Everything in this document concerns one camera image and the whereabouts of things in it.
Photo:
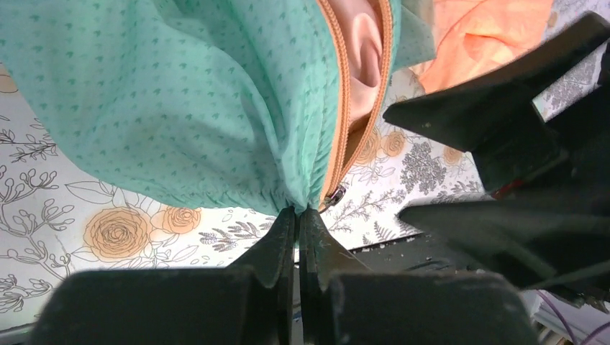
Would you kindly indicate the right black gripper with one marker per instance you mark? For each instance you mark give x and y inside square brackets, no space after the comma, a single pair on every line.
[548,226]

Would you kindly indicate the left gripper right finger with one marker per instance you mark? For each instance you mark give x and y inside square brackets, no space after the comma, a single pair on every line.
[345,302]

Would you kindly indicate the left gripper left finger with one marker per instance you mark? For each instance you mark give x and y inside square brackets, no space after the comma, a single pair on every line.
[247,302]

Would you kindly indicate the orange and teal jacket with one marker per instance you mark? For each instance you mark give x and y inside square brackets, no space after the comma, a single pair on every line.
[252,104]

